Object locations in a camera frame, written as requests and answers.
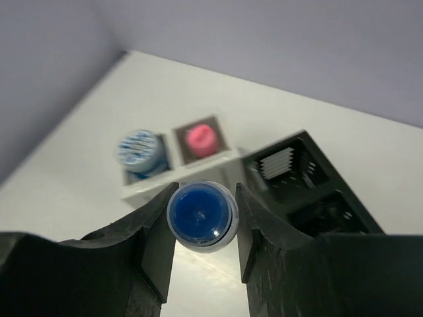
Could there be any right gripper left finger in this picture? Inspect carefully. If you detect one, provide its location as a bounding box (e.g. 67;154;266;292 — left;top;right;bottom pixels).
1;183;178;316

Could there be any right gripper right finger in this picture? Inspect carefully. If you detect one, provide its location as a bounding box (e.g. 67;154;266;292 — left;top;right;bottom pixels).
235;184;422;316

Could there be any clear blue-capped glue tube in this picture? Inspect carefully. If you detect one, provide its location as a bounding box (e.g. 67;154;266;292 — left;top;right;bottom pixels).
167;180;240;254

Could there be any black two-slot organizer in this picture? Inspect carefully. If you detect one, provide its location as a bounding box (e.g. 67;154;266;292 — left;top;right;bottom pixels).
243;131;383;237

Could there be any white two-slot organizer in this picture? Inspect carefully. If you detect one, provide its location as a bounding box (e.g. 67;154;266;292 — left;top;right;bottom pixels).
121;114;245;208

